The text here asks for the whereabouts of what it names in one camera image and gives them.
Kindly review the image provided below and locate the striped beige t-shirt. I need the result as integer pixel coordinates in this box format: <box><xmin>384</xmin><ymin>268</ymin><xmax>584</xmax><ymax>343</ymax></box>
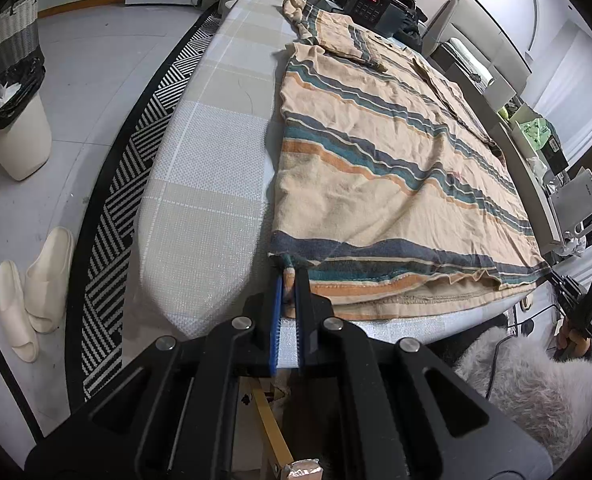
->
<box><xmin>268</xmin><ymin>0</ymin><xmax>552</xmax><ymax>321</ymax></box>

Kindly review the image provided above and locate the cream slipper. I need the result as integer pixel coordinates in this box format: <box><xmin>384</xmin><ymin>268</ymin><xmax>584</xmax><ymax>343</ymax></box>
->
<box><xmin>0</xmin><ymin>260</ymin><xmax>41</xmax><ymax>363</ymax></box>
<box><xmin>25</xmin><ymin>226</ymin><xmax>75</xmax><ymax>333</ymax></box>

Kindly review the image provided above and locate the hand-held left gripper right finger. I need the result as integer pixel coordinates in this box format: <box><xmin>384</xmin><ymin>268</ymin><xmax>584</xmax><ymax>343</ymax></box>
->
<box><xmin>296</xmin><ymin>266</ymin><xmax>559</xmax><ymax>480</ymax></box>

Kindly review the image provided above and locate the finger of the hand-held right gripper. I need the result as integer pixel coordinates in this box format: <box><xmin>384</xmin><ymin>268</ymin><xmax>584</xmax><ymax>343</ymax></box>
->
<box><xmin>547</xmin><ymin>269</ymin><xmax>584</xmax><ymax>311</ymax></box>

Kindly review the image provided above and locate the person's right hand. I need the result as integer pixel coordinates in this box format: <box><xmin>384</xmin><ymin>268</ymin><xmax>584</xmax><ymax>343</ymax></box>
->
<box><xmin>555</xmin><ymin>317</ymin><xmax>591</xmax><ymax>361</ymax></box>

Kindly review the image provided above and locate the white kettle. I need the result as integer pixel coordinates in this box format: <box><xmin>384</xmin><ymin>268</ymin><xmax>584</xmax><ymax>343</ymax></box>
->
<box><xmin>546</xmin><ymin>170</ymin><xmax>592</xmax><ymax>256</ymax></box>

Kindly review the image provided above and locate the white trash bin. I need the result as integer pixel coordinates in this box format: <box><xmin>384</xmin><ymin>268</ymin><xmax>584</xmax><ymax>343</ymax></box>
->
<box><xmin>0</xmin><ymin>57</ymin><xmax>53</xmax><ymax>181</ymax></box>

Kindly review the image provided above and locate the grey side cabinet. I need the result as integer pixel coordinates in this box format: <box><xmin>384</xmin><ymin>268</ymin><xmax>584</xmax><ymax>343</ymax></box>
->
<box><xmin>428</xmin><ymin>42</ymin><xmax>567</xmax><ymax>256</ymax></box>

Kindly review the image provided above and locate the grey padded bed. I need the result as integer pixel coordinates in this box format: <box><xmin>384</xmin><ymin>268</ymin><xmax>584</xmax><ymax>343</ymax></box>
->
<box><xmin>421</xmin><ymin>0</ymin><xmax>532</xmax><ymax>91</ymax></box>

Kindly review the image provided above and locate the woven laundry basket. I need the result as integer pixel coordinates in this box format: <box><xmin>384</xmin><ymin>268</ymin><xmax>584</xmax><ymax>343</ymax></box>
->
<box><xmin>0</xmin><ymin>0</ymin><xmax>42</xmax><ymax>73</ymax></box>

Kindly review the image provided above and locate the black rice cooker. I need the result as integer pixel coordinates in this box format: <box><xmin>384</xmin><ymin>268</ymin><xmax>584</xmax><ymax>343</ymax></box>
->
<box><xmin>343</xmin><ymin>0</ymin><xmax>417</xmax><ymax>38</ymax></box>

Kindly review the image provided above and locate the black cable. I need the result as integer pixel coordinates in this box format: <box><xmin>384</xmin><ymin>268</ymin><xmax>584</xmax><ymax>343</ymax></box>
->
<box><xmin>486</xmin><ymin>305</ymin><xmax>562</xmax><ymax>401</ymax></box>

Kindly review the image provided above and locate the black box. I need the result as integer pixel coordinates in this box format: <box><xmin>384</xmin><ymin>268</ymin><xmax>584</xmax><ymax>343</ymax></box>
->
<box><xmin>546</xmin><ymin>130</ymin><xmax>569</xmax><ymax>171</ymax></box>

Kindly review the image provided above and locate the white paper roll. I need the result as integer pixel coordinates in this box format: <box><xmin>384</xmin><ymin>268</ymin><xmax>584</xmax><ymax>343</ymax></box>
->
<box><xmin>483</xmin><ymin>72</ymin><xmax>517</xmax><ymax>111</ymax></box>

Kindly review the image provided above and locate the checked beige tablecloth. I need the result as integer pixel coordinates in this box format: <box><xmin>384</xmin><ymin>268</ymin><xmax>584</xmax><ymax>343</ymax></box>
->
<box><xmin>135</xmin><ymin>0</ymin><xmax>557</xmax><ymax>366</ymax></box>

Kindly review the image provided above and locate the green plastic bag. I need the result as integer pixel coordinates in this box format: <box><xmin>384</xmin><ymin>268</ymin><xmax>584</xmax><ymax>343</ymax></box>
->
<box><xmin>518</xmin><ymin>119</ymin><xmax>552</xmax><ymax>158</ymax></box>

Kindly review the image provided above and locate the white curtain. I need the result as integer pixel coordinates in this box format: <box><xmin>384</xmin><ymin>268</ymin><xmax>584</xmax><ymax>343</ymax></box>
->
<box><xmin>531</xmin><ymin>15</ymin><xmax>592</xmax><ymax>161</ymax></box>

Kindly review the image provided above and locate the wooden table leg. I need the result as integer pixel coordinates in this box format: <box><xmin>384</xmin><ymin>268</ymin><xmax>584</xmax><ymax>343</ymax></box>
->
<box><xmin>251</xmin><ymin>385</ymin><xmax>297</xmax><ymax>466</ymax></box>

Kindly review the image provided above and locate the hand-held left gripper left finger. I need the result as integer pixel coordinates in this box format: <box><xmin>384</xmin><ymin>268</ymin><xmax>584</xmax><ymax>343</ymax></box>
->
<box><xmin>25</xmin><ymin>266</ymin><xmax>283</xmax><ymax>480</ymax></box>

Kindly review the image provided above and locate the white fluffy fabric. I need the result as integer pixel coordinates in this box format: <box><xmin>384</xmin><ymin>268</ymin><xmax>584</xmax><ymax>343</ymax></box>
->
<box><xmin>453</xmin><ymin>325</ymin><xmax>592</xmax><ymax>466</ymax></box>

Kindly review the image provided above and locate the black white patterned rug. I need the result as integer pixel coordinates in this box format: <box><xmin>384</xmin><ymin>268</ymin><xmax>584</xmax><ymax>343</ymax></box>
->
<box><xmin>66</xmin><ymin>5</ymin><xmax>224</xmax><ymax>401</ymax></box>

